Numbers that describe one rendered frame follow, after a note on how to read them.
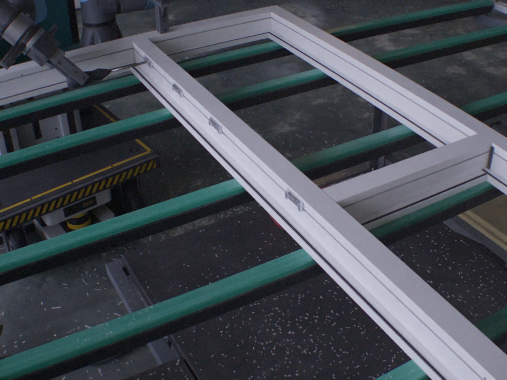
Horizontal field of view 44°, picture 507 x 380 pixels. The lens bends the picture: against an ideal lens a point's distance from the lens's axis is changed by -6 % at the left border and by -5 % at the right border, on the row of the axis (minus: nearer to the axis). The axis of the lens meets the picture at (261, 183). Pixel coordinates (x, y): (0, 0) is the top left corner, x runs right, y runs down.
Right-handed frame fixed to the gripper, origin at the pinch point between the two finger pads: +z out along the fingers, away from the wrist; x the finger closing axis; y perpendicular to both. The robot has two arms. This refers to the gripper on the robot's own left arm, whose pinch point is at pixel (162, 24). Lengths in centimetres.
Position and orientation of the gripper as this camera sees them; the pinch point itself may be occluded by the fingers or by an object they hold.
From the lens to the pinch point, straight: 177.1
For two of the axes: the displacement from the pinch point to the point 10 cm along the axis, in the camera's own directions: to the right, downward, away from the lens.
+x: -5.0, -4.8, 7.2
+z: 0.1, 8.3, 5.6
